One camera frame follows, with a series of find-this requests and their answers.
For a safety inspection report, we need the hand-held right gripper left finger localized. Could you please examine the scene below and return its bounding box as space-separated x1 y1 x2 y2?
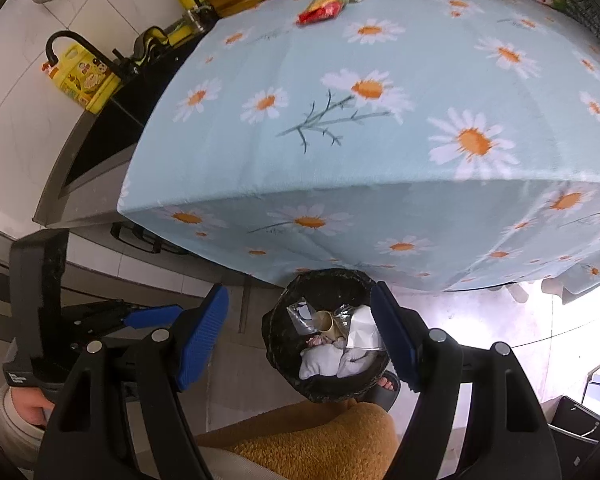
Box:
34 282 230 480

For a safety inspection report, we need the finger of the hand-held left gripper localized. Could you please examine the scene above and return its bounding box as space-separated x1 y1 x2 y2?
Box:
59 299 184 342

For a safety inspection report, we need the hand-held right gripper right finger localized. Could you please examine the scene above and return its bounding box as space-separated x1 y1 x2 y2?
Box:
370 281 563 480

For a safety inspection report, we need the beige paper cup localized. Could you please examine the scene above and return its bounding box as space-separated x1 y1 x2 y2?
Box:
314 310 352 337

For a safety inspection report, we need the white paper pile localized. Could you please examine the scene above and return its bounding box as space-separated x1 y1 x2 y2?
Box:
299 344 378 380

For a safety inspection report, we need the black lined waste bin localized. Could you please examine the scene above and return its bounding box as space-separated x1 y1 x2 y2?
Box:
261 268 392 403

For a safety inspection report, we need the silver foil wrapper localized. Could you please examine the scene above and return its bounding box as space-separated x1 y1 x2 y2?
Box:
284 299 317 336

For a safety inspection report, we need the person's left forearm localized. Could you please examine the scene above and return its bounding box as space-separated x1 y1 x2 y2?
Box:
0 384 48 467

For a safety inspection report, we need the person's left hand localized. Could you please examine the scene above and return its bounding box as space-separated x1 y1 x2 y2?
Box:
11 389 57 429

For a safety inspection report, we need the person's foot in black sandal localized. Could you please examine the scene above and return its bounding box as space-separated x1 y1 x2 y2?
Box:
362 370 402 412

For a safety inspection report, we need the grey kitchen counter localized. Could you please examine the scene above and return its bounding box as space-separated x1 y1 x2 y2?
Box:
32 110 141 228

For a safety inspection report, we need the white stool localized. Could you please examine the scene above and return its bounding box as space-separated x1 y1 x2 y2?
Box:
510 280 581 308

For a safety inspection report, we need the black kitchen sink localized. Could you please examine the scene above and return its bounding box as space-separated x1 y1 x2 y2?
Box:
62 35 203 191

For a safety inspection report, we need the black box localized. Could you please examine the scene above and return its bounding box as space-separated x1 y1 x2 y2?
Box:
549 394 600 480

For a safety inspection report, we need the blue daisy print tablecloth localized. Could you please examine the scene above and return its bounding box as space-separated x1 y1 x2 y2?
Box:
116 0 600 306

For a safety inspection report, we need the yellow cooking oil jug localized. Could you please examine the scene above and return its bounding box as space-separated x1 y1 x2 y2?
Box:
41 44 122 115

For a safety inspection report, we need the black sink faucet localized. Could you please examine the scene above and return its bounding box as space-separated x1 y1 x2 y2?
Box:
45 30 133 81

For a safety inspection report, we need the red yellow snack wrapper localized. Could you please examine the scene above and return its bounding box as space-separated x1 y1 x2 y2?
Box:
296 0 349 27

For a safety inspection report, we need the black cabinet handle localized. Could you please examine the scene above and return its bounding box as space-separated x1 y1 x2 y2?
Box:
110 221 164 255

